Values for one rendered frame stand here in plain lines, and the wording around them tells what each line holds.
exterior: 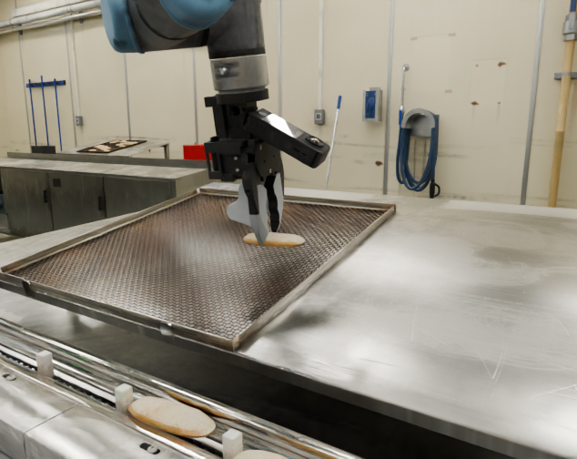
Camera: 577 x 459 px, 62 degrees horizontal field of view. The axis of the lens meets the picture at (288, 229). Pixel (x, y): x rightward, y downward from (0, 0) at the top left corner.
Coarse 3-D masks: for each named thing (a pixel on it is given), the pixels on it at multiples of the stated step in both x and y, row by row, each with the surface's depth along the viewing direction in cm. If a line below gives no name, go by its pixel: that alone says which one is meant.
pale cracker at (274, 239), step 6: (252, 234) 72; (270, 234) 71; (276, 234) 71; (282, 234) 71; (288, 234) 70; (246, 240) 72; (252, 240) 71; (270, 240) 69; (276, 240) 69; (282, 240) 69; (288, 240) 69; (294, 240) 69; (300, 240) 69; (276, 246) 69; (282, 246) 69; (288, 246) 68; (294, 246) 68
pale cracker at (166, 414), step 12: (132, 408) 47; (144, 408) 46; (156, 408) 46; (168, 408) 46; (180, 408) 46; (192, 408) 46; (144, 420) 45; (156, 420) 45; (168, 420) 45; (180, 420) 44; (192, 420) 44; (204, 420) 45; (168, 432) 44; (180, 432) 44; (192, 432) 43; (204, 432) 44
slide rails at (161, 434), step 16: (0, 336) 65; (32, 352) 60; (16, 368) 56; (64, 368) 56; (80, 368) 56; (48, 384) 52; (64, 384) 52; (96, 384) 52; (112, 384) 52; (128, 384) 52; (80, 400) 49; (96, 400) 49; (128, 416) 47; (160, 432) 44; (224, 432) 44; (192, 448) 42; (256, 448) 42; (272, 448) 42
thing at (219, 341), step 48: (192, 192) 115; (96, 240) 91; (144, 240) 89; (192, 240) 86; (240, 240) 84; (48, 288) 70; (144, 288) 70; (288, 288) 65; (192, 336) 55; (240, 336) 53
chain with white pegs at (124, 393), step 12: (36, 360) 55; (48, 360) 55; (48, 372) 56; (72, 384) 54; (96, 396) 52; (120, 396) 48; (132, 396) 48; (120, 408) 48; (228, 432) 41; (240, 432) 41; (204, 444) 44; (228, 444) 40; (240, 444) 41; (228, 456) 41
